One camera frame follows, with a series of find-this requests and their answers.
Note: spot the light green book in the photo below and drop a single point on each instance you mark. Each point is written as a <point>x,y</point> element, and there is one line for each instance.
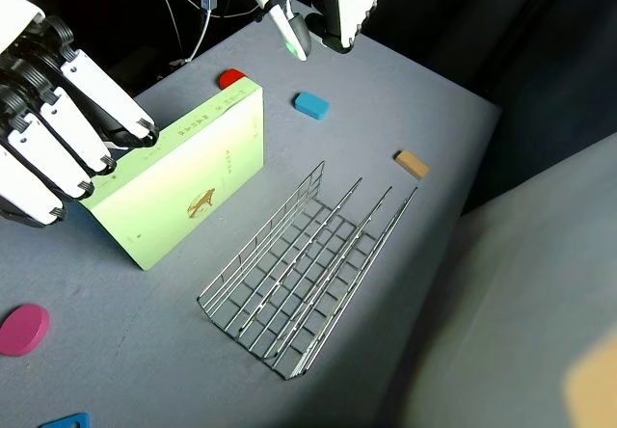
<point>193,168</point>

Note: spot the blue rounded rectangular block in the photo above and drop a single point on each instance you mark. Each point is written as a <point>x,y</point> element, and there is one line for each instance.
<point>311,104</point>

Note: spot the grey table cloth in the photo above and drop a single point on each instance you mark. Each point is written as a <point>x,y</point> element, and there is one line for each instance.
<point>385,110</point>

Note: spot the red toy block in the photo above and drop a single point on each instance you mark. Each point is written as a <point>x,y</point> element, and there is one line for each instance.
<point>230,78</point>

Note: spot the tan wooden block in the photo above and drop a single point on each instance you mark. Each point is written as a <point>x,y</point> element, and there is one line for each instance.
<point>412,164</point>

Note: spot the pink disc block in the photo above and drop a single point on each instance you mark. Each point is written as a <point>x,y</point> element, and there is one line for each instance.
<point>21,331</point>

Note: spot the blue block with cutout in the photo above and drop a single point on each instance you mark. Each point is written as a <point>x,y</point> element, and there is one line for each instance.
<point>84,418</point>

